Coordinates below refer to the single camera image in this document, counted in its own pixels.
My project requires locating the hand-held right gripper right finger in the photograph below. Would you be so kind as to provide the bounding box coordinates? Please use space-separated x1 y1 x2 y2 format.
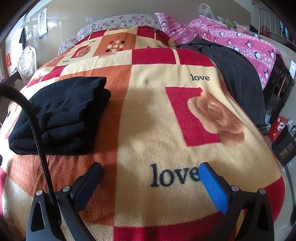
198 162 275 241

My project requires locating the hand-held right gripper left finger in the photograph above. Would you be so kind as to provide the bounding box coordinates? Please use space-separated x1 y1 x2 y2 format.
25 162 103 241

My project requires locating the black knit sweater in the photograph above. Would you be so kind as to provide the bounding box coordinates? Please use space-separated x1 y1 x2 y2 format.
8 77 112 156

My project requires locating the black box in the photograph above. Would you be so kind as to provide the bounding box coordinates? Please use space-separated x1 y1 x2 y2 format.
272 125 296 166

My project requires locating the red bag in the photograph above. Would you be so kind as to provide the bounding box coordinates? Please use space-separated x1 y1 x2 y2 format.
268 115 290 142

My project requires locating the checked printed blanket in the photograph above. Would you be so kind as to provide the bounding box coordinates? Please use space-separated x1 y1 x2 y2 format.
0 25 286 241

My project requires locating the dark grey garment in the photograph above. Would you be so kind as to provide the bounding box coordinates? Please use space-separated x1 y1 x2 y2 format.
174 35 266 129

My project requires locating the white ornate chair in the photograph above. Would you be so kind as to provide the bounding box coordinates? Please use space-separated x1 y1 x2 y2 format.
17 45 37 80

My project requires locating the pink penguin print quilt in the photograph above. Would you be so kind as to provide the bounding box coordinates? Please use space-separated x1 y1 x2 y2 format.
154 12 281 90

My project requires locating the dark hanging cloth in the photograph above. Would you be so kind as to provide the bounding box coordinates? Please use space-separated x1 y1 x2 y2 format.
19 26 27 45

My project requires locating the grey floral bedding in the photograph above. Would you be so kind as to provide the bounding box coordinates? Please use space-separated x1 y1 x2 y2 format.
59 13 162 55

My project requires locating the metal stair railing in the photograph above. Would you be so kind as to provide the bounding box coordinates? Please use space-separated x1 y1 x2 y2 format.
257 7 296 47

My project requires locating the clear plastic bag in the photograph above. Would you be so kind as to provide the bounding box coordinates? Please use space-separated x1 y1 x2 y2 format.
198 3 215 19

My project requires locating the thick black braided cable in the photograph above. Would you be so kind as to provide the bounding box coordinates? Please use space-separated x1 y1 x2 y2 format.
0 84 58 207

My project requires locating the black bed frame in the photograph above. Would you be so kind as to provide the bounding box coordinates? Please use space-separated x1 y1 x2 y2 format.
264 54 292 112

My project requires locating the wall calendar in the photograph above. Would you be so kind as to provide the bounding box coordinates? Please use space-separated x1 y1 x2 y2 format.
38 7 48 40

